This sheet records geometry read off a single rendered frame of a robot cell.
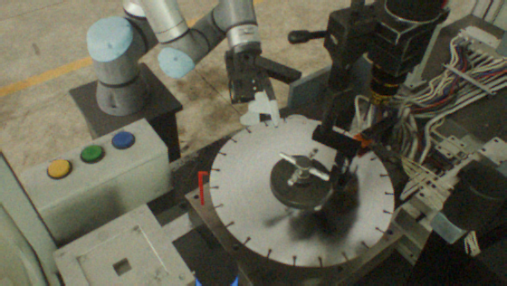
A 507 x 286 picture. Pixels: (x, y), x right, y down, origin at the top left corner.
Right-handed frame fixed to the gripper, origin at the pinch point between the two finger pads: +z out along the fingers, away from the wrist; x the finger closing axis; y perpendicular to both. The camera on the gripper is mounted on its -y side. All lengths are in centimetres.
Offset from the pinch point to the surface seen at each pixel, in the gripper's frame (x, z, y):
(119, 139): -0.2, -4.0, 32.7
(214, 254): 45, 18, 20
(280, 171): 14.9, 9.2, 3.8
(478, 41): -27, -22, -79
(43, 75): -159, -78, 88
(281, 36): -164, -85, -61
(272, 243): 21.3, 20.7, 9.0
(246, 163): 11.8, 6.5, 9.0
